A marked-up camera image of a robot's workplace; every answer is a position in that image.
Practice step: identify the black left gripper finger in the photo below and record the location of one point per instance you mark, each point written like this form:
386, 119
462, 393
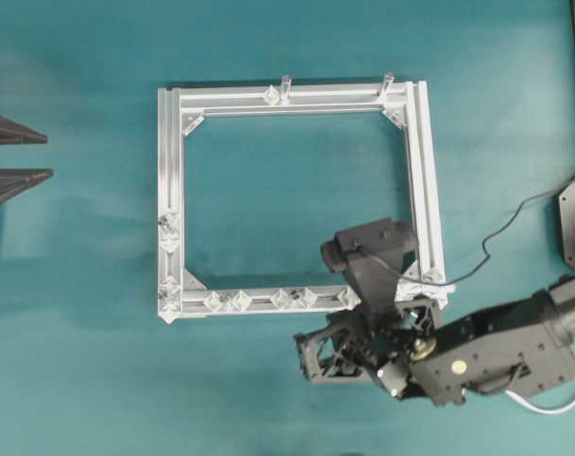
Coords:
16, 133
14, 181

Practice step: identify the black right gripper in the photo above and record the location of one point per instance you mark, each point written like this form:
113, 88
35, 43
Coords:
351, 349

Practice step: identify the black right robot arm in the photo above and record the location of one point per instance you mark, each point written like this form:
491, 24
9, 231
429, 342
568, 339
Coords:
522, 348

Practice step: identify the silver metal pin corner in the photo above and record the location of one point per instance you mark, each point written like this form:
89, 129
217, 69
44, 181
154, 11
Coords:
386, 86

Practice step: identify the silver metal pin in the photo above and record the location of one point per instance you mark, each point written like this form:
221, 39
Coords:
285, 87

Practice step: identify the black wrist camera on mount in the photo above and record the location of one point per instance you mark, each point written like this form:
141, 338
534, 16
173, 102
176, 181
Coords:
370, 257

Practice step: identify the triangular corner bracket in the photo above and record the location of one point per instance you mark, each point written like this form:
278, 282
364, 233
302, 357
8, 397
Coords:
190, 121
191, 282
396, 117

